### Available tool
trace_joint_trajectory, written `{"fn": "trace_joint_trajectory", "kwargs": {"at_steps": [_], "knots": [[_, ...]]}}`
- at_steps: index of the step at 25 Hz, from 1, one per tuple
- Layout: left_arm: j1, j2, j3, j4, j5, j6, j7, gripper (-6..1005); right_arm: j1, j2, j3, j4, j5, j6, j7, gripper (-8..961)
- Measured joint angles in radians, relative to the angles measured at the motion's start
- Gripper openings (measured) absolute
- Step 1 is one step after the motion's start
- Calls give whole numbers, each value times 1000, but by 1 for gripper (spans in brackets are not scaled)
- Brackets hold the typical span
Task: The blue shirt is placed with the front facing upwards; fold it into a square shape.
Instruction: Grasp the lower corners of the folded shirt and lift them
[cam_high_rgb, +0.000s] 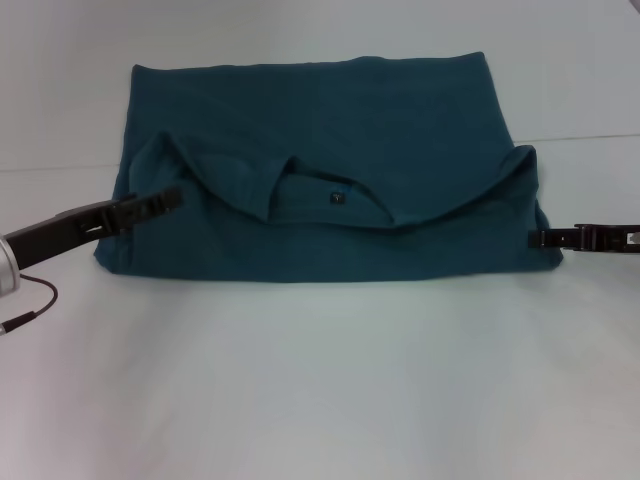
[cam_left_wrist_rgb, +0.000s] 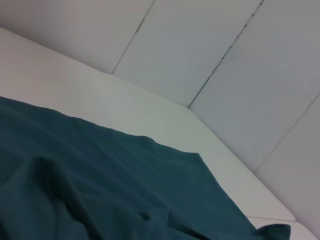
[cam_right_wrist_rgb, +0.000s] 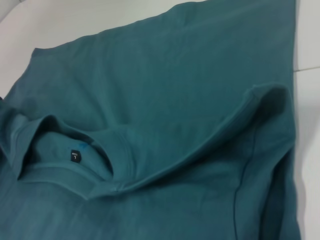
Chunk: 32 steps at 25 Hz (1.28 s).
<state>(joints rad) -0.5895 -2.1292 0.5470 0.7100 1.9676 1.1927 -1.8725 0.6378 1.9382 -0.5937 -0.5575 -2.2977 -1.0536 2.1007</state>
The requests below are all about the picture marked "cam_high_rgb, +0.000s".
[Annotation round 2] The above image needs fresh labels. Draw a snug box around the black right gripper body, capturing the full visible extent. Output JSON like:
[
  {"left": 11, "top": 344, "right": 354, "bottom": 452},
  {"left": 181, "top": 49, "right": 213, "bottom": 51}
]
[{"left": 597, "top": 223, "right": 640, "bottom": 256}]

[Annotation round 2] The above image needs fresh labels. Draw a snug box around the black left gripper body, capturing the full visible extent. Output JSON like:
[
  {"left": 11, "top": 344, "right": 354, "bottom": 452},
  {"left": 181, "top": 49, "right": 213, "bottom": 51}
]
[{"left": 0, "top": 202, "right": 119, "bottom": 274}]

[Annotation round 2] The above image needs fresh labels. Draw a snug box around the teal t-shirt with FREE print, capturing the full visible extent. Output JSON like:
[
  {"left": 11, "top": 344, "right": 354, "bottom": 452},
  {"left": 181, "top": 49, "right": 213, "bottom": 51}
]
[{"left": 92, "top": 49, "right": 566, "bottom": 281}]

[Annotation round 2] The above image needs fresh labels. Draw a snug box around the left arm gripper cable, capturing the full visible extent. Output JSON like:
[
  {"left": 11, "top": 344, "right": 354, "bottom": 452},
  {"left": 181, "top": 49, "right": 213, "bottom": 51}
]
[{"left": 0, "top": 274, "right": 60, "bottom": 336}]

